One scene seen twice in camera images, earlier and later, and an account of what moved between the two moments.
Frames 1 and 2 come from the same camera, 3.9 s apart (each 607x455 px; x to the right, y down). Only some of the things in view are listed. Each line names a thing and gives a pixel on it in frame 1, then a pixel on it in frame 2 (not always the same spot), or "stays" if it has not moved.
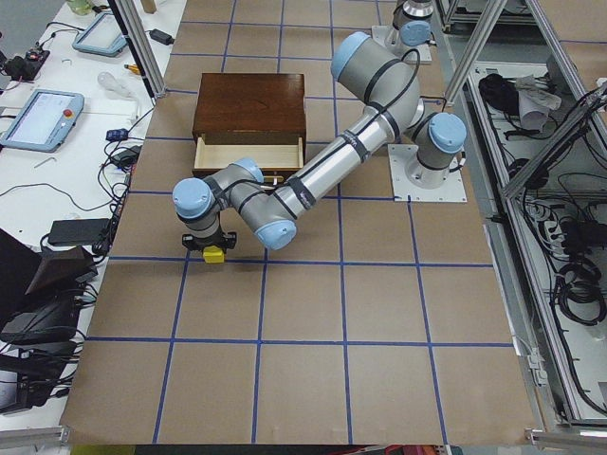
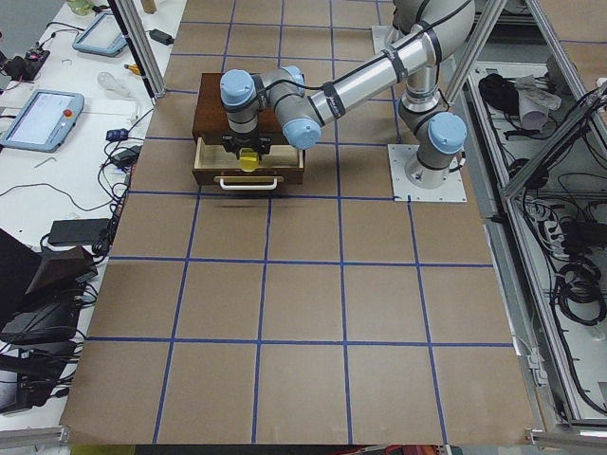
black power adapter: (161, 36) stays
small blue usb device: (117, 135) stays
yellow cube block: (213, 254) → (248, 159)
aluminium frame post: (141, 45) stays
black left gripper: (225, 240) → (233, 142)
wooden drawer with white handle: (277, 160) stays
